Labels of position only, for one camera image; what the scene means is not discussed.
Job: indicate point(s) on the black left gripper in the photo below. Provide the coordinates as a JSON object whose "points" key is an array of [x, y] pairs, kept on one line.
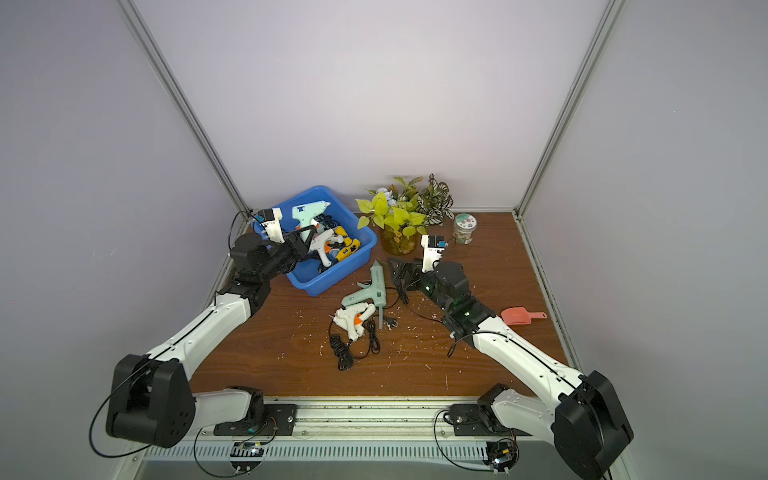
{"points": [[294, 247]]}

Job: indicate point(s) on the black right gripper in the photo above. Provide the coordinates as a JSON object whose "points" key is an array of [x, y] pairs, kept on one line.
{"points": [[414, 274]]}

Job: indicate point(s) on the long mint glue gun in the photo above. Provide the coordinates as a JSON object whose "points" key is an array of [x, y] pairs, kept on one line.
{"points": [[374, 291]]}

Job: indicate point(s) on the yellow glue gun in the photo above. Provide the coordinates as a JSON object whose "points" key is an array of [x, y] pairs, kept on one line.
{"points": [[343, 249]]}

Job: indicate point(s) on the white orange glue gun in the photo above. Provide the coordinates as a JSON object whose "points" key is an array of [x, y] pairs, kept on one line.
{"points": [[351, 318]]}

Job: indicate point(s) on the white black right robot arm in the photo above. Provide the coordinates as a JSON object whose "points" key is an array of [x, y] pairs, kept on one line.
{"points": [[581, 415]]}

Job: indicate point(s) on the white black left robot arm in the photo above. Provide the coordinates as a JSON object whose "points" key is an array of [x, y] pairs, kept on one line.
{"points": [[151, 400]]}

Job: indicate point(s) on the blue plastic storage box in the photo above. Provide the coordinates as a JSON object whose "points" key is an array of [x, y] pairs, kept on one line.
{"points": [[312, 279]]}

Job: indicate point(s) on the green leafy potted plant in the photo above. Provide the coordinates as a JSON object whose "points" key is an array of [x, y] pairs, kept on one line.
{"points": [[394, 210]]}

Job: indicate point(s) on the small clear glass jar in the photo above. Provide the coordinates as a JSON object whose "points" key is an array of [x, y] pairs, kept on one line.
{"points": [[464, 226]]}

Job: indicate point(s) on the striped dark leaf plant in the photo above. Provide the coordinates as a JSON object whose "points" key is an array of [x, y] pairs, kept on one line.
{"points": [[436, 202]]}

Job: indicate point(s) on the pink plastic scoop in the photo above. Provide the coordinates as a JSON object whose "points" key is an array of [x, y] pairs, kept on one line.
{"points": [[516, 316]]}

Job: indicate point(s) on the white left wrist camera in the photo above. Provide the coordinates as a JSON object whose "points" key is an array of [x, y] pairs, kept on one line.
{"points": [[270, 222]]}

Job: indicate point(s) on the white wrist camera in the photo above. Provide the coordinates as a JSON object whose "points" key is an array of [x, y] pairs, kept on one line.
{"points": [[270, 222], [434, 247]]}

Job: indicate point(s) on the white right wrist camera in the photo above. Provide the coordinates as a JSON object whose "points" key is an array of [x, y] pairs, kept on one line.
{"points": [[434, 247]]}

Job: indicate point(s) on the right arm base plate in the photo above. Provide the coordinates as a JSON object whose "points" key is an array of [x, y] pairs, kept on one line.
{"points": [[468, 420]]}

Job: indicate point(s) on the aluminium front rail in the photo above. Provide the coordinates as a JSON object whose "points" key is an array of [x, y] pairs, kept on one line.
{"points": [[389, 429]]}

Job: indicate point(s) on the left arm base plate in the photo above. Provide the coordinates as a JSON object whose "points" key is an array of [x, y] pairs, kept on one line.
{"points": [[271, 420]]}

